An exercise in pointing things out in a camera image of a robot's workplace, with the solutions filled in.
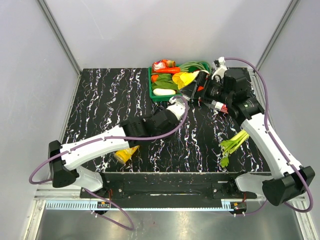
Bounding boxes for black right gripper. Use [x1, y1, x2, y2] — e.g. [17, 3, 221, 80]
[178, 70, 232, 105]

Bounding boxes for red label clear bottle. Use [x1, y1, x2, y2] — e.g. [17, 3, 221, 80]
[211, 100, 228, 114]

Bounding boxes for yellow juice bottle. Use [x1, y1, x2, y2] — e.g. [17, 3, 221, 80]
[114, 145, 140, 165]

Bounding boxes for blue label clear bottle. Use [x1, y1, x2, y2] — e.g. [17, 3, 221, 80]
[168, 96, 184, 105]

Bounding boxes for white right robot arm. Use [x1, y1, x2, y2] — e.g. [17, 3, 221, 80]
[180, 68, 315, 206]

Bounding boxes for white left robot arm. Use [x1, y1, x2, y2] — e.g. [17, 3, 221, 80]
[48, 101, 188, 198]

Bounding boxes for red pepper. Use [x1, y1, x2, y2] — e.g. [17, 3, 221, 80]
[197, 86, 204, 92]

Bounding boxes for yellow napa cabbage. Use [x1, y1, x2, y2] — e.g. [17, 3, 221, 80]
[172, 70, 200, 90]

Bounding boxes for green long beans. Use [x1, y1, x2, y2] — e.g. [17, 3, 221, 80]
[179, 61, 212, 73]

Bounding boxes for green plastic basket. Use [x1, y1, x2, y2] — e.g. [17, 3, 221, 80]
[147, 61, 211, 102]

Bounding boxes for green leafy vegetable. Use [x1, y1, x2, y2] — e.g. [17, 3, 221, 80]
[151, 73, 178, 91]

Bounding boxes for long orange carrot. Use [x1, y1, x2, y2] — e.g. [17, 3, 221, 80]
[153, 67, 181, 74]

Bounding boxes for white radish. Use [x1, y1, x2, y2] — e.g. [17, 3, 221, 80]
[152, 88, 176, 96]

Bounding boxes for red white snack packet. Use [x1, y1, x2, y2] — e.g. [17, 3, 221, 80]
[151, 59, 176, 73]

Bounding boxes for small orange carrot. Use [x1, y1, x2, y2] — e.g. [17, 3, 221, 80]
[151, 74, 159, 83]

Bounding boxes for green celery stalk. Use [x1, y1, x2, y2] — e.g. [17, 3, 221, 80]
[219, 129, 250, 168]

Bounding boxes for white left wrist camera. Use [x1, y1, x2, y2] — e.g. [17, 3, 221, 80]
[166, 97, 189, 120]

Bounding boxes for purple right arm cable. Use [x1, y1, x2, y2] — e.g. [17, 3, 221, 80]
[223, 57, 314, 213]

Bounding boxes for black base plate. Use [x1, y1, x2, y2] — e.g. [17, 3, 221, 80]
[95, 172, 262, 200]

